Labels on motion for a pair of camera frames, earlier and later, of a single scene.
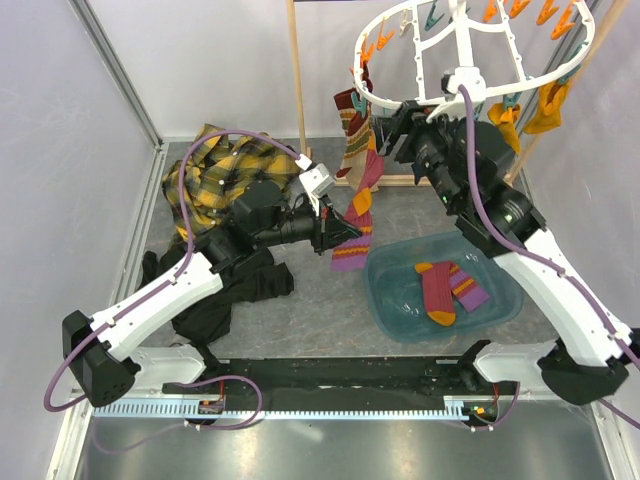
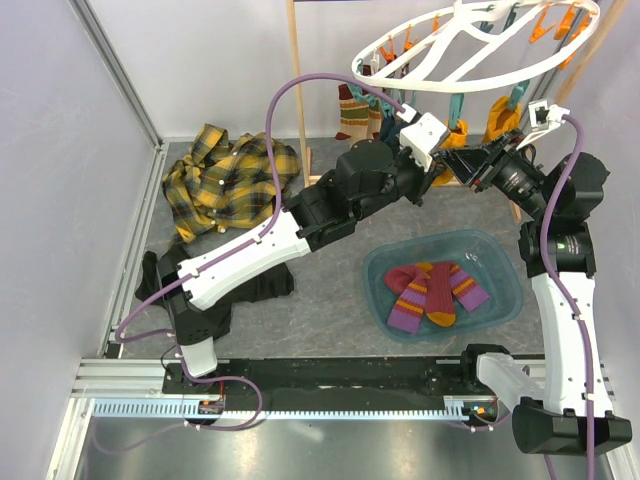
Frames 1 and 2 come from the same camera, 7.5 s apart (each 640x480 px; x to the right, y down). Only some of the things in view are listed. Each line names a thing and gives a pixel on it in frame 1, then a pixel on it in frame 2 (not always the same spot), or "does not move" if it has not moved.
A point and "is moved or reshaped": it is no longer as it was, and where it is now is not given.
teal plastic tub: (395, 296) does not move
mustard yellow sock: (506, 118) is moved or reshaped
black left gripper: (330, 230) to (424, 179)
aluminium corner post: (116, 69) does not move
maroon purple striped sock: (352, 256) to (412, 286)
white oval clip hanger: (464, 84) to (469, 8)
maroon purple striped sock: (445, 284) does not move
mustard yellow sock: (551, 100) to (502, 119)
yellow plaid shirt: (215, 171) does not move
